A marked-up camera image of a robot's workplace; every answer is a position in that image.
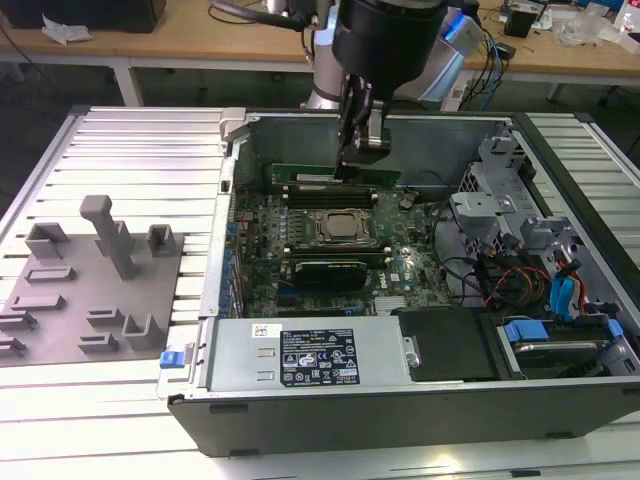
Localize grey metal drive cage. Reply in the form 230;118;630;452
448;133;544;257

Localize silver power supply unit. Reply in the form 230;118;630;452
199;317;417;396

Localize red and orange wire bundle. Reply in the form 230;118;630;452
492;266;551;307

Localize wooden desk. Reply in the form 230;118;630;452
0;0;640;107

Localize black drive bay cover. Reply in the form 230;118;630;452
392;307;501;384

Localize black open PC case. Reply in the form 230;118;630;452
157;107;640;459

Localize silver chipset heatsink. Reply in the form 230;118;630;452
372;297;410;316

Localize silver CPU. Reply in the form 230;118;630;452
322;213;361;237

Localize black graphics card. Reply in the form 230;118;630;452
292;259;369;295

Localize blue flat data cable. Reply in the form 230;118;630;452
548;273;585;327

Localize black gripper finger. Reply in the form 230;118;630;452
357;82;375;164
334;73;362;183

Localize green RAM stick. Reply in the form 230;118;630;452
271;161;402;189
289;184;376;194

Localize black power supply label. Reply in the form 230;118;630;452
279;328;359;389

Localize green motherboard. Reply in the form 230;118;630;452
227;187;451;319

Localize crumpled white paper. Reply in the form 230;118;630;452
41;13;94;47

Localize disk drive with blue carrier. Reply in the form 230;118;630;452
493;319;612;380

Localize hanging blue and black cables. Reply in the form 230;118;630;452
468;14;519;114

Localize clear plastic bags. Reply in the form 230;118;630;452
553;8;640;52

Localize grey parts rack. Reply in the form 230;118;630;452
0;193;186;369

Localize CPU socket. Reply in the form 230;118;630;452
305;207;375;245

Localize small silver wrist camera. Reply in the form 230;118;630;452
367;99;392;162

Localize black RAM slot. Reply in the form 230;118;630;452
284;244;389;254
287;199;377;210
287;251;391;262
287;191;377;202

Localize small black box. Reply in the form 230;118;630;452
503;6;537;37

